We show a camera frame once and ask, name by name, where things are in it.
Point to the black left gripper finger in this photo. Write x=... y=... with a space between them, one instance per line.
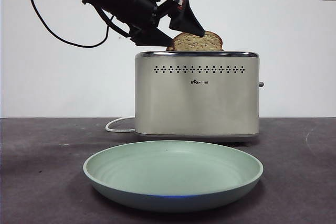
x=149 y=37
x=185 y=19

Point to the large wholemeal bread slice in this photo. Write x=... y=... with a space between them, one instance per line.
x=199 y=43

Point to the pale green plate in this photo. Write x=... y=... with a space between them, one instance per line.
x=170 y=171

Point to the small wholemeal bread slice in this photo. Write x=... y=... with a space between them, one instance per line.
x=169 y=48

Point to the cream steel toaster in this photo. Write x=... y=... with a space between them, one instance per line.
x=197 y=103

